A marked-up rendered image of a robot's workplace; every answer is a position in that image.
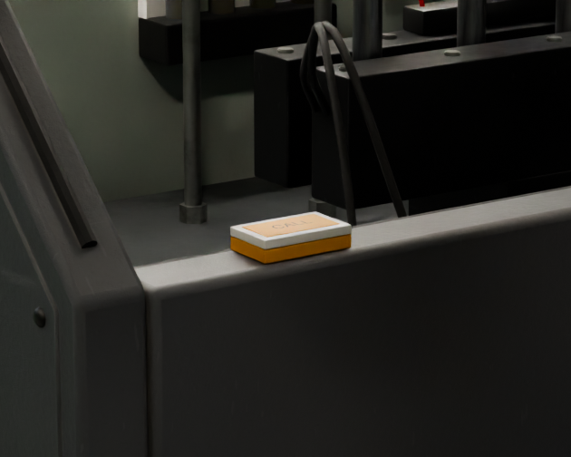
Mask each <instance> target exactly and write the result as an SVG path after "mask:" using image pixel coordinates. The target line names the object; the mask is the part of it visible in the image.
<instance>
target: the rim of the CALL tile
mask: <svg viewBox="0 0 571 457"><path fill-rule="evenodd" d="M309 214H316V215H318V216H321V217H323V218H326V219H330V220H332V221H335V222H337V223H340V224H338V225H333V226H328V227H323V228H314V229H309V230H304V231H299V232H294V233H289V234H284V235H279V236H274V237H269V238H267V237H264V236H262V235H259V234H257V233H255V232H253V231H250V230H248V229H245V228H242V227H244V226H248V225H254V224H259V223H264V222H269V221H274V220H280V219H289V218H293V217H299V216H304V215H309ZM351 229H352V226H351V225H350V224H347V223H345V222H342V221H340V220H338V219H333V218H331V217H328V216H326V215H324V214H321V213H318V212H316V211H315V212H309V213H305V214H299V215H294V216H289V217H283V218H279V219H270V220H264V221H259V222H254V223H248V224H244V225H238V226H234V227H231V228H230V235H231V236H232V237H235V238H239V239H241V240H244V241H245V242H247V243H250V244H252V245H255V246H257V247H260V248H262V249H270V248H279V247H283V246H288V245H294V244H298V243H304V242H308V241H313V240H318V239H323V238H332V237H337V236H342V235H347V234H351Z"/></svg>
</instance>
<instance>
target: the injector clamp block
mask: <svg viewBox="0 0 571 457"><path fill-rule="evenodd" d="M555 29H556V18H555V17H553V18H547V19H539V20H533V21H526V22H519V23H512V24H500V25H492V26H486V43H485V44H473V45H466V46H460V47H457V31H452V32H445V33H438V34H425V35H422V34H416V33H413V32H409V31H405V30H402V31H396V32H389V33H382V58H375V59H369V60H361V61H355V62H353V63H354V66H355V68H356V71H357V72H358V75H359V77H360V80H361V83H362V86H363V89H364V92H365V95H366V98H367V100H368V103H369V105H370V108H371V110H372V113H373V118H374V120H375V123H376V126H377V129H378V132H379V134H380V137H381V140H382V144H383V147H384V149H385V152H386V155H387V158H388V161H389V163H390V166H391V169H392V174H393V177H394V179H395V182H396V185H397V188H398V191H399V193H400V195H401V198H402V200H409V216H411V215H416V214H421V213H426V212H431V211H436V210H441V209H450V208H455V207H460V206H465V205H469V204H475V203H480V202H485V201H490V200H494V199H504V198H509V197H514V196H518V195H524V194H528V193H534V192H539V191H543V190H552V189H558V188H563V187H567V186H571V31H570V32H563V33H556V34H555ZM328 43H329V47H330V51H331V56H332V61H333V66H334V74H335V80H336V84H337V90H338V95H339V101H340V106H341V111H342V116H343V122H344V133H345V139H346V145H347V151H348V157H349V163H350V171H351V177H352V184H353V197H354V206H355V209H362V208H367V207H372V206H377V205H382V204H387V203H392V198H391V195H390V192H389V190H388V187H387V184H386V181H385V178H384V176H383V174H382V169H381V166H380V163H379V161H378V158H377V155H376V152H375V149H374V147H373V142H372V139H371V136H370V133H369V131H368V128H367V125H366V122H365V120H364V117H363V113H362V110H361V107H360V105H359V103H358V100H357V97H356V94H355V92H354V89H353V85H352V82H351V80H350V77H349V75H348V72H347V71H346V68H345V66H344V62H343V59H342V57H341V55H340V53H339V51H338V49H337V47H336V45H335V43H334V40H328ZM305 46H306V44H294V45H287V46H280V47H273V48H266V49H259V50H255V51H254V174H255V176H256V177H258V178H260V179H262V180H267V181H270V182H272V183H275V184H277V185H279V186H282V187H285V188H288V189H291V188H296V187H302V186H307V185H312V197H313V198H314V199H319V200H321V201H323V202H326V203H329V204H331V205H334V206H336V207H338V208H341V209H346V205H345V196H344V184H343V177H342V170H341V163H340V157H339V150H338V145H337V139H336V133H335V127H334V116H333V111H332V105H331V100H330V94H329V90H328V84H327V79H326V74H325V69H324V60H323V56H322V51H321V47H320V43H319V42H318V45H317V53H316V76H317V79H318V82H319V84H320V86H321V89H322V91H323V93H324V97H325V99H326V100H327V102H328V104H329V108H330V111H329V114H328V116H324V114H323V112H322V109H321V107H320V105H319V103H318V102H317V103H318V108H317V111H316V112H312V109H311V106H310V104H309V102H308V100H307V98H306V96H305V93H304V90H303V87H302V84H301V81H300V76H299V74H300V66H301V62H302V58H303V54H304V50H305Z"/></svg>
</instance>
